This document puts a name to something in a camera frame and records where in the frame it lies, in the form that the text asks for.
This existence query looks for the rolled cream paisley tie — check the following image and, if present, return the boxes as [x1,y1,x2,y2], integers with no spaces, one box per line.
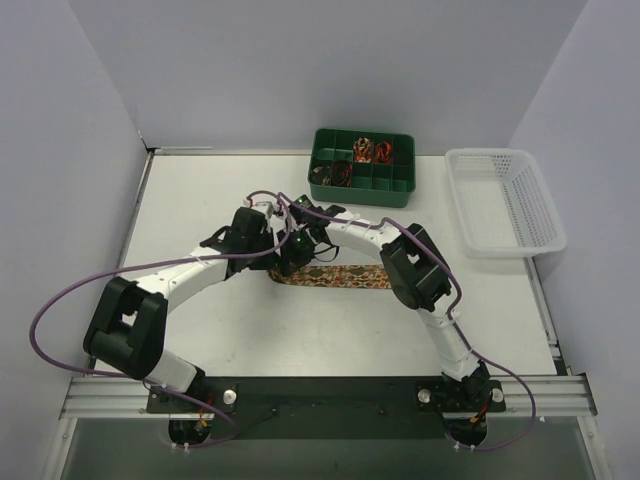
[353,136,374,164]

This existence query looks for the rolled orange black tie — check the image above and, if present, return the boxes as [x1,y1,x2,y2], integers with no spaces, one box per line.
[374,141,393,165]

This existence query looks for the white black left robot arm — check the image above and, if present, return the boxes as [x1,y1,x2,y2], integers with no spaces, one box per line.
[83,202,277,393]

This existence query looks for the paisley patterned necktie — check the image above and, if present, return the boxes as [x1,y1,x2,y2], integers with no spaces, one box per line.
[267,265,392,290]

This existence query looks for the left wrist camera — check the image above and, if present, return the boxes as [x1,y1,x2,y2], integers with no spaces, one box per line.
[253,201,281,219]

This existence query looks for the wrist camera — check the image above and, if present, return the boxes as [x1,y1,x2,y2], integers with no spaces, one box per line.
[253,201,281,219]
[291,195,314,212]

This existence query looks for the aluminium front rail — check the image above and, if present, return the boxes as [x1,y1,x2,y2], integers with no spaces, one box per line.
[60,376,597,419]

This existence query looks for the rolled dark brown tie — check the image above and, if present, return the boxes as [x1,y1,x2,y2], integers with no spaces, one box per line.
[309,165,332,186]

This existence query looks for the rolled red black tie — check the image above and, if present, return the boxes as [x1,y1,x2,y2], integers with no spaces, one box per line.
[331,160,353,188]

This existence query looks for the white perforated plastic basket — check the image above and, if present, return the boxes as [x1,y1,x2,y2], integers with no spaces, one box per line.
[444,148,567,259]

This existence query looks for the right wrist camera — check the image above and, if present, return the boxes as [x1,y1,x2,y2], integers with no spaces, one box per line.
[291,195,314,212]

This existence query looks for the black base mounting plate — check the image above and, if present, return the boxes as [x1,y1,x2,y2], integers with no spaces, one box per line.
[146,376,506,442]

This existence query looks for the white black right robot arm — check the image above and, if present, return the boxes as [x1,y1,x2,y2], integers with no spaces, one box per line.
[277,196,491,401]

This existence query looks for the green compartment organizer box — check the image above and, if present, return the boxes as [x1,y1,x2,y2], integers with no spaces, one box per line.
[307,128,416,208]

